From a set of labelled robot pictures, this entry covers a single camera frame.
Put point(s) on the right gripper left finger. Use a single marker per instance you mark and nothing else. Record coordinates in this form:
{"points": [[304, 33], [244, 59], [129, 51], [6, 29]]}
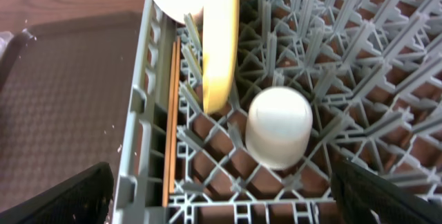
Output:
{"points": [[83, 198]]}

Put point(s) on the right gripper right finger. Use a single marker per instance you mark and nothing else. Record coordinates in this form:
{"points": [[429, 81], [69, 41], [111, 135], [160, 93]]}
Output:
{"points": [[360, 195]]}

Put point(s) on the small white green cup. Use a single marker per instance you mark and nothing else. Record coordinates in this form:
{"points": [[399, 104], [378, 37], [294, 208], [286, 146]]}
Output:
{"points": [[278, 129]]}

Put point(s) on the wooden chopstick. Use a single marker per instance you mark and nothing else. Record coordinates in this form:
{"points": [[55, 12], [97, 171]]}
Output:
{"points": [[167, 155], [175, 115]]}

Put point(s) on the yellow plate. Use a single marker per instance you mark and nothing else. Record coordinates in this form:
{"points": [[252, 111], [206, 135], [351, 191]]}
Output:
{"points": [[219, 51]]}

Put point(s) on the grey dishwasher rack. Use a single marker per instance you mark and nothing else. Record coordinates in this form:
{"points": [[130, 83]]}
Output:
{"points": [[370, 70]]}

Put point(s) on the dark brown serving tray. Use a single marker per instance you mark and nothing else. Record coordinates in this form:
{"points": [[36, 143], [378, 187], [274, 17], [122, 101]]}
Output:
{"points": [[64, 100]]}

